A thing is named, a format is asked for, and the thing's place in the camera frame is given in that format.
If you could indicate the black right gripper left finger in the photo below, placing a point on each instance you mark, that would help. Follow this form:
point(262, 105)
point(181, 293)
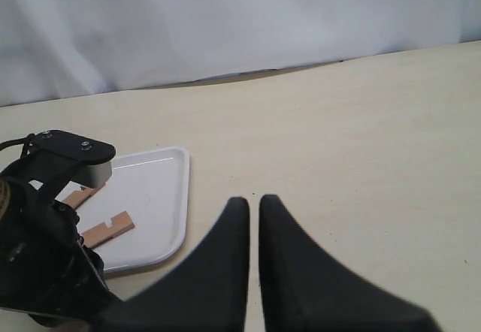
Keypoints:
point(207, 291)

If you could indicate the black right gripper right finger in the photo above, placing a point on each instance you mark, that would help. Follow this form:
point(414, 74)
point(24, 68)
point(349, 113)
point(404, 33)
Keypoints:
point(305, 289)

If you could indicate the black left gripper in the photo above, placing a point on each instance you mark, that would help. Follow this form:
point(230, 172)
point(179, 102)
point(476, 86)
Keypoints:
point(47, 271)

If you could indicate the notched wooden block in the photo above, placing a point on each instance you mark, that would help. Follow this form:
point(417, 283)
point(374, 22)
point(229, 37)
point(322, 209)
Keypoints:
point(79, 197)
point(101, 233)

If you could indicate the white plastic tray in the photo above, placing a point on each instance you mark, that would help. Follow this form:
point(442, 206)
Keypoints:
point(153, 188)

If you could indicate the white backdrop curtain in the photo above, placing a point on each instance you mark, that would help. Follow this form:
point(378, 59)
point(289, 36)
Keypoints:
point(53, 49)

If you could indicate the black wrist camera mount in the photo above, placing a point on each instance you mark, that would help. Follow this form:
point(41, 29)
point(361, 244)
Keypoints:
point(94, 156)

